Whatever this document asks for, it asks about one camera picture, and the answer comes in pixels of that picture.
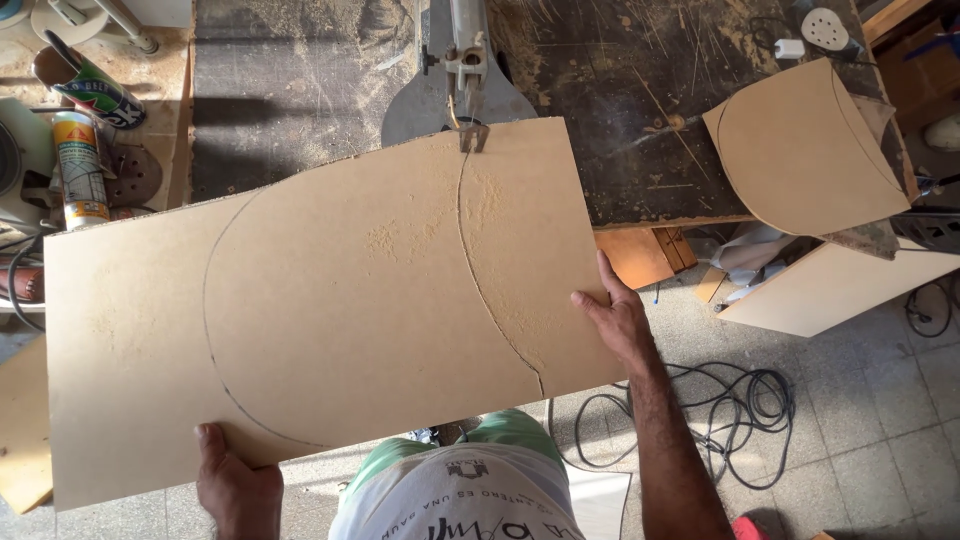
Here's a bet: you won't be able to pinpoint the person's green shorts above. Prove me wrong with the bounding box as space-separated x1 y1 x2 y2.
341 408 568 498

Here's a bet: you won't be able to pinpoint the coiled black floor cable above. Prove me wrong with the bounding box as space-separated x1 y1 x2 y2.
546 361 797 493

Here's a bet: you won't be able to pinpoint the red power tool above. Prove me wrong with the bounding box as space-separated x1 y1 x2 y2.
0 265 45 304

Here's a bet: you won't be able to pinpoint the white sanding disc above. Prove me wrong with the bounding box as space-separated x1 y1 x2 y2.
800 7 852 53

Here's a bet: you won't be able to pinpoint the person's white printed shirt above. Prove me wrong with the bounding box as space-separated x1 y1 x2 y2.
327 441 587 540

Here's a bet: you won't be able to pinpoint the grey scroll saw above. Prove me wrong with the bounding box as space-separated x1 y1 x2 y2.
380 0 539 155

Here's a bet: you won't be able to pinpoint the white laminated board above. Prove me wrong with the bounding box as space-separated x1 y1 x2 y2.
715 238 960 339

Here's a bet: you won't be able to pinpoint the wooden crate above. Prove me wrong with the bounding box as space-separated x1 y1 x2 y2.
861 0 960 115

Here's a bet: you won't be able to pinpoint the curved cut fibreboard piece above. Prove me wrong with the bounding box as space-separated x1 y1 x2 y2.
702 57 912 238

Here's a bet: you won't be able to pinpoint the white lamp stand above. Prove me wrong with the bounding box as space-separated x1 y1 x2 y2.
30 0 161 56

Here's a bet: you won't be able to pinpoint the person's right hand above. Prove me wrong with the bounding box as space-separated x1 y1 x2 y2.
570 249 656 369

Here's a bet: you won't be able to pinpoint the orange wooden board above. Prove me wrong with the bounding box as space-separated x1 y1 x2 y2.
594 226 699 291

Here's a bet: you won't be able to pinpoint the thin black cable loop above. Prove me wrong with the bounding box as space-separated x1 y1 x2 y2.
903 273 960 339

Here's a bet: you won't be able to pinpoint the grey white machine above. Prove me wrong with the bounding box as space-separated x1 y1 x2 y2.
0 97 58 228

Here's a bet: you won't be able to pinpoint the white sealant cartridge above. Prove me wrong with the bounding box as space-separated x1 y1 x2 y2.
50 111 113 232

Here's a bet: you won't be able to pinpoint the heap of crumpled white scraps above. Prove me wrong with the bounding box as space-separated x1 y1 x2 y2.
708 223 798 304

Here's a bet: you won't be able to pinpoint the large brown fibreboard panel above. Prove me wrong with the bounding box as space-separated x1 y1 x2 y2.
43 116 627 513

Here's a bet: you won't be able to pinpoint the pale wooden plank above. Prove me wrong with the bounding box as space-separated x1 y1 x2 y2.
0 333 54 516

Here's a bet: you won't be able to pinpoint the thick black cable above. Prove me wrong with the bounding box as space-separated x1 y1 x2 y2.
5 231 48 333

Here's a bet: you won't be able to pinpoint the person's left hand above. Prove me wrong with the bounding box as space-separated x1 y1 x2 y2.
193 423 285 540

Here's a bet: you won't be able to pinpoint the green beer can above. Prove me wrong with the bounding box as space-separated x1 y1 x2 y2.
32 30 148 131

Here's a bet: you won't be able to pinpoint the brown sanding disc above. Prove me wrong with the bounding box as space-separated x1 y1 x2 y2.
103 142 165 210

